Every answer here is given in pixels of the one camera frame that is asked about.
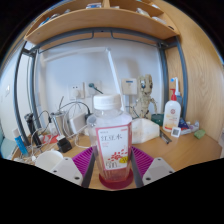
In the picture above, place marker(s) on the brown tree figurine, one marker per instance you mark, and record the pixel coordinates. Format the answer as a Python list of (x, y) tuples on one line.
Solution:
[(145, 96)]

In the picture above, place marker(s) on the small white thermometer display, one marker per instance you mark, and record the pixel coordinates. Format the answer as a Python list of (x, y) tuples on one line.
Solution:
[(175, 132)]

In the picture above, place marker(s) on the black upright device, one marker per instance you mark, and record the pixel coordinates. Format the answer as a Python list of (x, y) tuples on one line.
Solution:
[(32, 128)]

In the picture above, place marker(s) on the clear bottle with pink drink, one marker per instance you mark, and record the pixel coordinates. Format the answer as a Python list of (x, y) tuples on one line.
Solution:
[(111, 143)]

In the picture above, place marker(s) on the small black charger block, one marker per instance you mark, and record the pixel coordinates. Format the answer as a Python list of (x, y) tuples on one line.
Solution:
[(64, 144)]

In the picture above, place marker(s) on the white blue spray bottle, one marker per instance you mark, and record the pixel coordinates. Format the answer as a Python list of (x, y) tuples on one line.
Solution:
[(177, 90)]

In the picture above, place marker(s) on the dark green bowl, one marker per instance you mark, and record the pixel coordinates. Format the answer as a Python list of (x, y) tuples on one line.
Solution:
[(157, 119)]

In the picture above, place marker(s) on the white power adapter box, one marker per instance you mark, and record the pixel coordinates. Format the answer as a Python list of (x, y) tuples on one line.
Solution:
[(77, 123)]

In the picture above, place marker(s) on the steel mug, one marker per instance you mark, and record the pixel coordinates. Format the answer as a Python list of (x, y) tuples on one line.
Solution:
[(58, 123)]

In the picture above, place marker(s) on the white wall network box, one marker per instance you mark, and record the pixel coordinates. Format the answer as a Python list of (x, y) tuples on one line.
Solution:
[(129, 86)]

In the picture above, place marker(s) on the small green sponge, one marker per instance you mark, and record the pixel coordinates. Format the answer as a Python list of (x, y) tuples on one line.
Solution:
[(199, 134)]

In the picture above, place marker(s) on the bed with teal sheet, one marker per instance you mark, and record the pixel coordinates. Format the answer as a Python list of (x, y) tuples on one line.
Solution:
[(6, 148)]

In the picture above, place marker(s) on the white wall outlet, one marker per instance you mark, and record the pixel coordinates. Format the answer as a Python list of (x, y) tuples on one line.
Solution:
[(96, 86), (76, 90)]

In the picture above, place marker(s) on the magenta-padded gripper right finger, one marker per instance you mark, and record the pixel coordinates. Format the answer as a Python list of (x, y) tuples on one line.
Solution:
[(158, 168)]

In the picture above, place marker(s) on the dark pen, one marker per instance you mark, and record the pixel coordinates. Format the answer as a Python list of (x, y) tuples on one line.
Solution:
[(165, 136)]

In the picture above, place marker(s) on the white lotion bottle red pump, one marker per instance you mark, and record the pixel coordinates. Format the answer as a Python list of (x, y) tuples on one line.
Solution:
[(171, 115)]

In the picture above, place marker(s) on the white desk lamp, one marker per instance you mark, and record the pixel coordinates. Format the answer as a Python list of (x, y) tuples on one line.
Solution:
[(115, 76)]

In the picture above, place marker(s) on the white tissue box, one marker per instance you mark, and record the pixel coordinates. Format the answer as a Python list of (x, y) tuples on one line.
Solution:
[(145, 130)]

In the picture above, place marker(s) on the grey metal desk frame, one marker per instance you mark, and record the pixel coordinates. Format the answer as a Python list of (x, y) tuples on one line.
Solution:
[(182, 76)]

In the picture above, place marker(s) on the wooden shelf unit with items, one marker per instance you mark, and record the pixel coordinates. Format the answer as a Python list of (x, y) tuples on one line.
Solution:
[(100, 21)]

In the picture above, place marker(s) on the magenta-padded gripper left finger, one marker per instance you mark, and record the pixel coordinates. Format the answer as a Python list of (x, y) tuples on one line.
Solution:
[(66, 168)]

